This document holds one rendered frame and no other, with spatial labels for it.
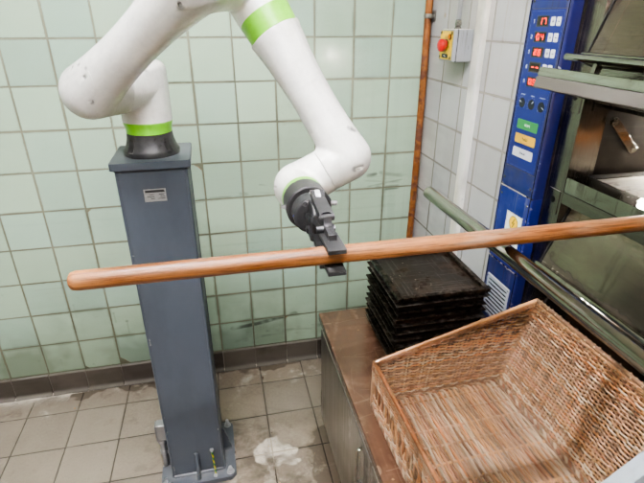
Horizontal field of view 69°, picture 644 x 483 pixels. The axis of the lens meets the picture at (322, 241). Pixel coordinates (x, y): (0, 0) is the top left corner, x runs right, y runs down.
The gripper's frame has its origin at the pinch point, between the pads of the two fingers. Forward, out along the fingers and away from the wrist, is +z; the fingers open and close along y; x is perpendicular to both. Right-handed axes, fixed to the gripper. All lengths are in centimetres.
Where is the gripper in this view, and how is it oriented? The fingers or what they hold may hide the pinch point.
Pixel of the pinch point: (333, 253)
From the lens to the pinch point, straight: 76.7
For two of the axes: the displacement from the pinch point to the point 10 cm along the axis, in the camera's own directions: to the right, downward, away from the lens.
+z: 2.1, 4.2, -8.8
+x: -9.8, 0.9, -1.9
